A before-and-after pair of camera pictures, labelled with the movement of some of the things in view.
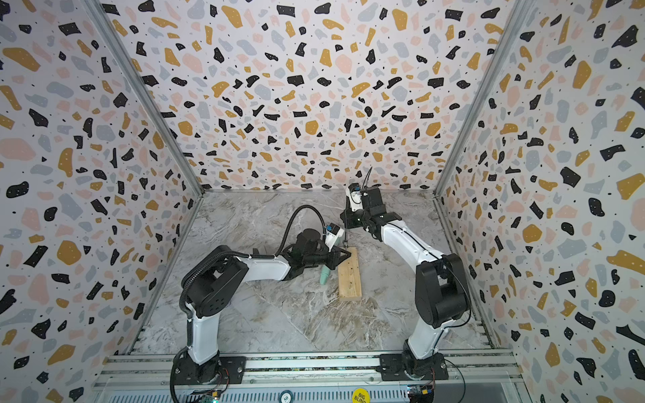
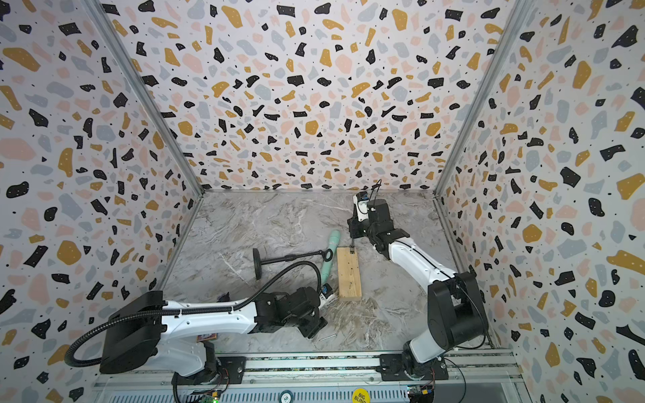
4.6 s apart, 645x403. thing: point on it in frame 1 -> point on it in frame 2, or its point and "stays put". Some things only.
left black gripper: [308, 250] -> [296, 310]
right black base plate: [399, 367] stays put
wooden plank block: [348, 278] stays put
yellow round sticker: [360, 395] stays put
